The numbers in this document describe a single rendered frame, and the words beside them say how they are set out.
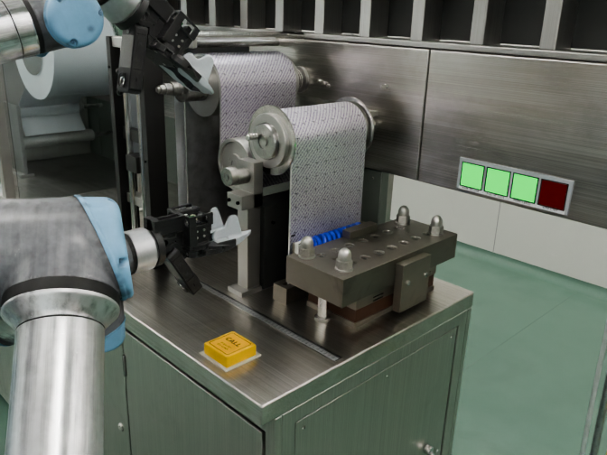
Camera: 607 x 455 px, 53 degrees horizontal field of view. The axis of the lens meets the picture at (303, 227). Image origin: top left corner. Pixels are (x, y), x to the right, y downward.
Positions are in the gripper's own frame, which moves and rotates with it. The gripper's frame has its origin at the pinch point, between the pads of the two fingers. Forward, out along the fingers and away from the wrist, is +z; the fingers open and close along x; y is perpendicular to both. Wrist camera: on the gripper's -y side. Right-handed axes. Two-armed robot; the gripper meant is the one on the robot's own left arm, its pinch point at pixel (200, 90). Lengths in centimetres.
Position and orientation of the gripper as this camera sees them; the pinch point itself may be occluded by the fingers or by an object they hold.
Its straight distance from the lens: 119.2
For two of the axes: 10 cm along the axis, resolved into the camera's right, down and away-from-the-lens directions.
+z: 5.2, 4.4, 7.3
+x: -7.0, -2.6, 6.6
